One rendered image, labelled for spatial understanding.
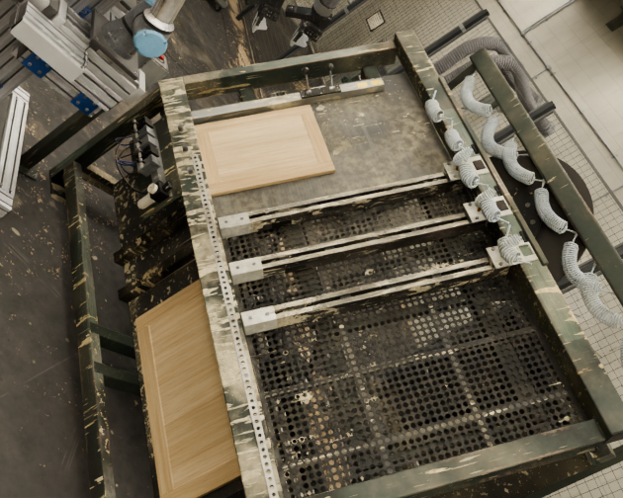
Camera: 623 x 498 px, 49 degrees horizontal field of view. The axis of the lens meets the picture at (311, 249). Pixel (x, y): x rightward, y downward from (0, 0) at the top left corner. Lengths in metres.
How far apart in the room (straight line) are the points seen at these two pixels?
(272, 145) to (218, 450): 1.37
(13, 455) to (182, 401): 0.66
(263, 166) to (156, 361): 0.98
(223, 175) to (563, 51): 7.21
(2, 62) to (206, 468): 1.78
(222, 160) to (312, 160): 0.41
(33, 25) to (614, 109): 7.26
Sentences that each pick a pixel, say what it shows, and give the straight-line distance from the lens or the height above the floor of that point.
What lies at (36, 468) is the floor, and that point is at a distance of 2.92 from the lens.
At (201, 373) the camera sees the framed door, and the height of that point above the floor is 0.55.
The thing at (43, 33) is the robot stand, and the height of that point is 0.95.
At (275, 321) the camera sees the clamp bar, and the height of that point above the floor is 1.01.
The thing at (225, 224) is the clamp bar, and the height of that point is 0.95.
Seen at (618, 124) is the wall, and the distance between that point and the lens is 8.72.
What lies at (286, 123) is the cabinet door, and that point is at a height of 1.24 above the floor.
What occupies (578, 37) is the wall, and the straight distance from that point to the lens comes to 9.88.
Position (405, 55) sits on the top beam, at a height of 1.85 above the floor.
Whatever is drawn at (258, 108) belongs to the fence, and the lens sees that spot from 3.37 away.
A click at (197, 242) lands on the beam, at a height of 0.82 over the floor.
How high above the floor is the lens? 2.07
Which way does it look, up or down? 18 degrees down
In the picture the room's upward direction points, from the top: 59 degrees clockwise
